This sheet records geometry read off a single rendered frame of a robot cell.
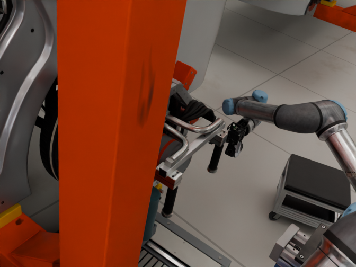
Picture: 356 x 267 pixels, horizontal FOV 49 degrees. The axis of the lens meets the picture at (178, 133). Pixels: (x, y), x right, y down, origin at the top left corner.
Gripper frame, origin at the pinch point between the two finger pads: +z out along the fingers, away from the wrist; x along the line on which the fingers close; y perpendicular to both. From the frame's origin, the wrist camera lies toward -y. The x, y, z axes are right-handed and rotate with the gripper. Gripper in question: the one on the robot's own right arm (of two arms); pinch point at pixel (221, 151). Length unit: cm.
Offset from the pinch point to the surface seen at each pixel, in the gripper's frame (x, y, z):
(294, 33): -90, -84, -411
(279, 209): 26, -70, -64
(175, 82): -21.5, 29.0, 12.9
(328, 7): -46, -16, -334
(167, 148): -12.6, 8.1, 24.9
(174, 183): 1.3, 10.4, 41.1
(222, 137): 1.2, 11.9, 6.8
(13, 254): -30, -14, 84
